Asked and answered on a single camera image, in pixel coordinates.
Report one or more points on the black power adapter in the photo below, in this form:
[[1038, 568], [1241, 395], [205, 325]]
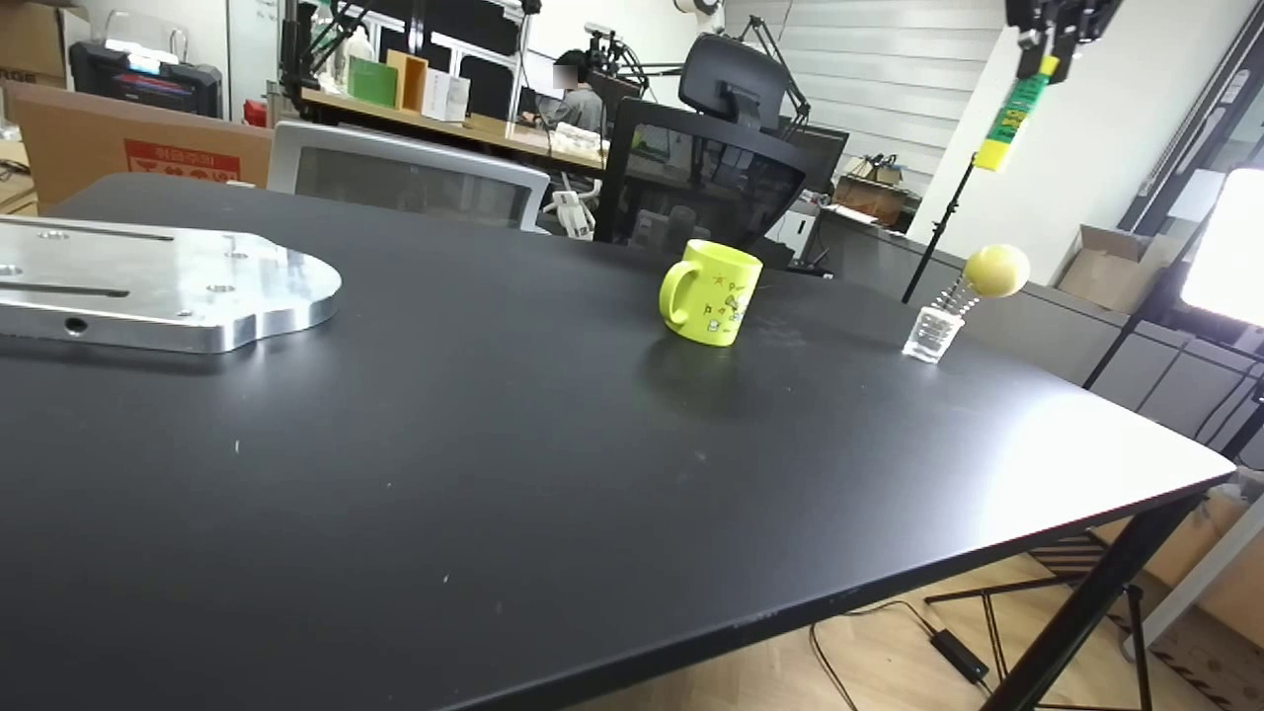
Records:
[[957, 656]]

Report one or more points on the grey low cabinet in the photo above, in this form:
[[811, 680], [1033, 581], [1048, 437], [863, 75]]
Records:
[[1050, 331]]

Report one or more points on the yellow-green mug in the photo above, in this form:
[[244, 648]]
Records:
[[712, 296]]

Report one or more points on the seated person with dark hair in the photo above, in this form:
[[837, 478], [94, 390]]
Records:
[[578, 98]]

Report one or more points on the cardboard box with red label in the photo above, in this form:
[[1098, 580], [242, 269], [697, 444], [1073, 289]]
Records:
[[92, 145]]

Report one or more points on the black thin stand pole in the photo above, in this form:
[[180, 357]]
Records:
[[938, 235]]

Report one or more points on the yellow ball on stick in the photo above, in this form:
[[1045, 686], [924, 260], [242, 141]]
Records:
[[995, 269]]

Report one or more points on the clear cup with QR code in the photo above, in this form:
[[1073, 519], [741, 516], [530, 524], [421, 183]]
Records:
[[929, 332]]

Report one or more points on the black office chair with headrest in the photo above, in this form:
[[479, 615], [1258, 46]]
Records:
[[716, 150]]

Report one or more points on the small open cardboard box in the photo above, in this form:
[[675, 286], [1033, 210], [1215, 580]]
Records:
[[1098, 261]]

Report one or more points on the green box on desk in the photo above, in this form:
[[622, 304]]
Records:
[[372, 83]]

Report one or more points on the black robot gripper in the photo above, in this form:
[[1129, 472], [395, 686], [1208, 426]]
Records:
[[1066, 8]]

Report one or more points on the grey mesh office chair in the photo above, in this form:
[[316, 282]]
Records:
[[395, 179]]

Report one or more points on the wooden office desk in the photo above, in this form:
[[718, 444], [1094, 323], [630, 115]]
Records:
[[459, 128]]

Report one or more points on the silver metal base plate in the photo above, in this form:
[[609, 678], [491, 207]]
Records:
[[158, 282]]

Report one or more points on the orange upright box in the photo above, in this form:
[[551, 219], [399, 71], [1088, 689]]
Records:
[[410, 81]]

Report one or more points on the black equipment case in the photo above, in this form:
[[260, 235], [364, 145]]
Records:
[[144, 75]]

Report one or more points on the black table leg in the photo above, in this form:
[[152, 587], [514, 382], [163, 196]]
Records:
[[1092, 598]]

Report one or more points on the black floor stand legs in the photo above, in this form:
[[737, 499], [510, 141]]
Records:
[[1050, 587]]

